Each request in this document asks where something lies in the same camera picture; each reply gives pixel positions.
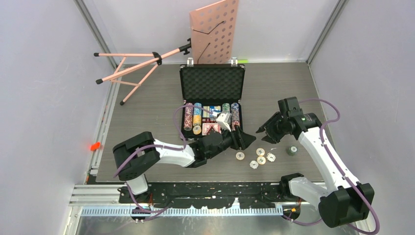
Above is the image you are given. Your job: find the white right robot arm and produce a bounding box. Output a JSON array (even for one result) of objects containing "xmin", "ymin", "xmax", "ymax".
[{"xmin": 258, "ymin": 97, "xmax": 375, "ymax": 228}]

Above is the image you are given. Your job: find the red backed card deck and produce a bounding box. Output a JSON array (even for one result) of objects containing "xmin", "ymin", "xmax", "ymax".
[{"xmin": 202, "ymin": 123, "xmax": 221, "ymax": 136}]

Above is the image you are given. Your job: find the dark red chip stack left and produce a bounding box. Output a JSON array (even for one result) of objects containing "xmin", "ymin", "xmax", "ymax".
[{"xmin": 183, "ymin": 115, "xmax": 193, "ymax": 131}]

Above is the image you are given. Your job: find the yellow chip stack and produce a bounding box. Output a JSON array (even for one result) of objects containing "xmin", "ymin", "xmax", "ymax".
[{"xmin": 192, "ymin": 115, "xmax": 202, "ymax": 126}]

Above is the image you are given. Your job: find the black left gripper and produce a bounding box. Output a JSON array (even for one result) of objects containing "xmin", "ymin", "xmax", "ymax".
[{"xmin": 207, "ymin": 122, "xmax": 255, "ymax": 159}]

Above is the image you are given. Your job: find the green chip stack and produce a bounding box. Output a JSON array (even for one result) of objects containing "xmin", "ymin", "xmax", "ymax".
[{"xmin": 222, "ymin": 103, "xmax": 231, "ymax": 114}]

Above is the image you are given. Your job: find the blue Texas Hold'em card deck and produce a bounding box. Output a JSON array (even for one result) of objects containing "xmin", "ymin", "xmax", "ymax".
[{"xmin": 202, "ymin": 106, "xmax": 222, "ymax": 119}]

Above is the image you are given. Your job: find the lone yellow chip in case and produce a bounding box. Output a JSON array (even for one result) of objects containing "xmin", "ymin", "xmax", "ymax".
[{"xmin": 192, "ymin": 125, "xmax": 202, "ymax": 135}]

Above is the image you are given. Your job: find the pink perforated music stand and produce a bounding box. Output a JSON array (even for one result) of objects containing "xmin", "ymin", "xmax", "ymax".
[{"xmin": 94, "ymin": 0, "xmax": 239, "ymax": 105}]

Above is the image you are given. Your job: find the red chip stack right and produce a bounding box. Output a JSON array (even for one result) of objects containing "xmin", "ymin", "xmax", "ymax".
[{"xmin": 231, "ymin": 120, "xmax": 240, "ymax": 130}]

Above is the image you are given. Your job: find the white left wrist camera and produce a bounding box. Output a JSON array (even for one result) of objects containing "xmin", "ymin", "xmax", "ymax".
[{"xmin": 216, "ymin": 112, "xmax": 231, "ymax": 131}]

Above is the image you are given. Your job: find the orange clip on rail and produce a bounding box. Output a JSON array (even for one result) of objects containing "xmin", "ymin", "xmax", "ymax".
[{"xmin": 90, "ymin": 142, "xmax": 101, "ymax": 151}]

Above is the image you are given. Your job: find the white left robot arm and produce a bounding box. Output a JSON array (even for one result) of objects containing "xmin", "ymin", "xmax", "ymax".
[{"xmin": 113, "ymin": 127, "xmax": 256, "ymax": 203}]

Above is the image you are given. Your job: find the light blue chip stack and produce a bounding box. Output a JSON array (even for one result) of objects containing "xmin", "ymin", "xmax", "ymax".
[{"xmin": 193, "ymin": 103, "xmax": 203, "ymax": 118}]

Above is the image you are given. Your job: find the white 1 chip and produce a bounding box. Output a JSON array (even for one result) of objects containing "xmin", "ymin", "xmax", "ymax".
[{"xmin": 249, "ymin": 160, "xmax": 259, "ymax": 169}]

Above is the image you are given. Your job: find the black aluminium poker case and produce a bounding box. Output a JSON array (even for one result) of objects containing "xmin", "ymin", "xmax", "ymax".
[{"xmin": 180, "ymin": 64, "xmax": 245, "ymax": 130}]

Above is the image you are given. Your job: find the purple poker chip stack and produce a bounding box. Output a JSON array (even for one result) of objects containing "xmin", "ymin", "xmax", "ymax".
[{"xmin": 184, "ymin": 103, "xmax": 193, "ymax": 117}]

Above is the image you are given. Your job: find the blue orange chip stack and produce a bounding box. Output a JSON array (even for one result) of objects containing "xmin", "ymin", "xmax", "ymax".
[{"xmin": 231, "ymin": 103, "xmax": 240, "ymax": 122}]

